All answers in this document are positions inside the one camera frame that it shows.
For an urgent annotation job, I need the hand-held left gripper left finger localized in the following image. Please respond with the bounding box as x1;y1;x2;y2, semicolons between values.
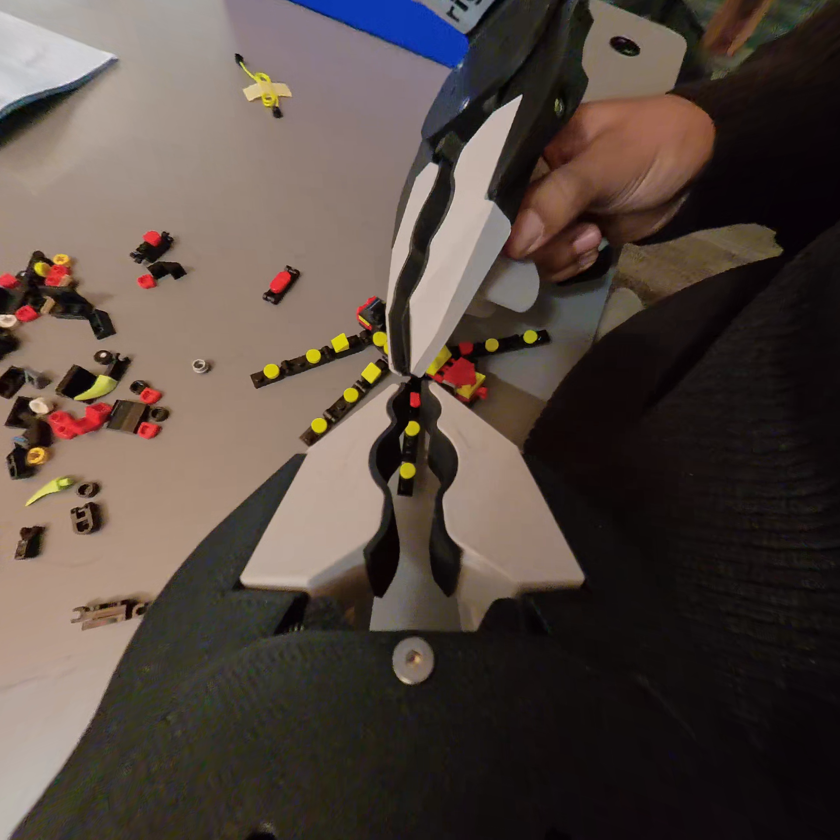
239;384;404;631

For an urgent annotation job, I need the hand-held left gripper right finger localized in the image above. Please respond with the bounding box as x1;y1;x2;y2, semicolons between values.
420;384;586;631

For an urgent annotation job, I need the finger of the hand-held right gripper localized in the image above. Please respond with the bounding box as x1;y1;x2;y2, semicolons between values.
386;163;441;376
402;97;524;377

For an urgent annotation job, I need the black yellow lego spider model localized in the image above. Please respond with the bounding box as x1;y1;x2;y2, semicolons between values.
249;295;551;497

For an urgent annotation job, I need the person's right forearm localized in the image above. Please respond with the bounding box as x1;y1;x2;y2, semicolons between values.
669;7;840;250

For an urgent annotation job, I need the red topped black lego plate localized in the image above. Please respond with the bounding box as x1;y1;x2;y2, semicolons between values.
262;266;301;305

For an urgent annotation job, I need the pile of loose lego pieces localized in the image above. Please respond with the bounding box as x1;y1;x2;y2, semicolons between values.
0;230;188;562

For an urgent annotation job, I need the lego instruction booklet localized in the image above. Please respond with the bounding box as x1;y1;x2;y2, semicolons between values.
0;12;119;122

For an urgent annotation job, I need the person's right hand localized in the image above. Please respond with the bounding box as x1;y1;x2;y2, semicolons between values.
502;92;716;283

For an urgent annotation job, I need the blue plastic bin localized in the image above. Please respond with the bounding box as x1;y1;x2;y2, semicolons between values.
289;0;470;68

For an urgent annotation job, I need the yellow cord with tape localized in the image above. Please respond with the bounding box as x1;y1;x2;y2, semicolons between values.
234;52;293;119

